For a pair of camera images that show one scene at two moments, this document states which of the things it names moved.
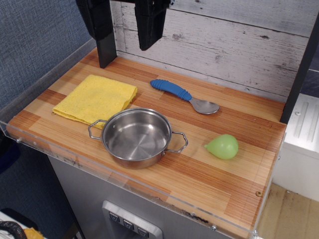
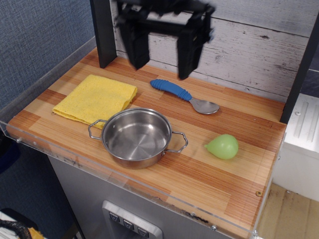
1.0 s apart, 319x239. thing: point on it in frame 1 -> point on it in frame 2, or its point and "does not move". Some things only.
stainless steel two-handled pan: x=136 y=138 does not move
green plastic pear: x=224 y=146 does not move
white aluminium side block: x=297 y=168 does not move
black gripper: x=150 y=15 -> x=198 y=16
